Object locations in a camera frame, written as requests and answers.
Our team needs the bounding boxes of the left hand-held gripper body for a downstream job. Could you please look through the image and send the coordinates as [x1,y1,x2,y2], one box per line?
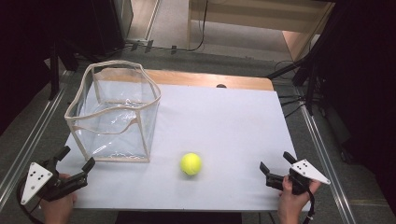
[19,158,90,206]

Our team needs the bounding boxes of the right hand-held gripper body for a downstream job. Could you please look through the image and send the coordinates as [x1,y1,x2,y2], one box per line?
[264,158,332,196]

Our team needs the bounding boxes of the person's left hand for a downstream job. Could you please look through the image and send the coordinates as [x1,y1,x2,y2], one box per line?
[39,173,78,219]

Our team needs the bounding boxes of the person's right hand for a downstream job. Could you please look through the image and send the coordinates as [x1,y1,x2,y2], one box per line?
[276,175,322,219]

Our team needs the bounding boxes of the clear plastic storage bag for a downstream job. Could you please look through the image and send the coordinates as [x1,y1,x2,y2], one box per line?
[64,60,163,163]

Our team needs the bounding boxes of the white table sheet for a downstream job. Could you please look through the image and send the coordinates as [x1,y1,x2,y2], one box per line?
[55,83,312,213]

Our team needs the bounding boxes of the yellow tennis ball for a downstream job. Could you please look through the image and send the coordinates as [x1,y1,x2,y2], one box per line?
[179,152,203,176]

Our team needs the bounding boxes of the black metal stand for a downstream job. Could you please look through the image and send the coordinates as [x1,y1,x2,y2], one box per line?
[265,46,321,116]
[48,41,62,101]

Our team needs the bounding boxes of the light wooden furniture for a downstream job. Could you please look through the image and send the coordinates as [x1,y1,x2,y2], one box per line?
[186,0,335,62]

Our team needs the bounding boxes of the aluminium floor rail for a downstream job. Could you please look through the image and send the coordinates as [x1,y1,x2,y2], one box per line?
[299,104,358,224]
[0,85,69,208]

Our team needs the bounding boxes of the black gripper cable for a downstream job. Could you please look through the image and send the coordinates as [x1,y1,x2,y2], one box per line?
[16,176,45,224]

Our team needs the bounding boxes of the black gripper strap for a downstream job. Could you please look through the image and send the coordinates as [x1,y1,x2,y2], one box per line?
[302,188,316,224]

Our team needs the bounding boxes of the black floor cables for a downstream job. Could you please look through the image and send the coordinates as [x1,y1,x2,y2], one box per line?
[274,60,307,119]

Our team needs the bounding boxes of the black hanging cable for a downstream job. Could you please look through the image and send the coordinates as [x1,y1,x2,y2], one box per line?
[124,0,209,53]

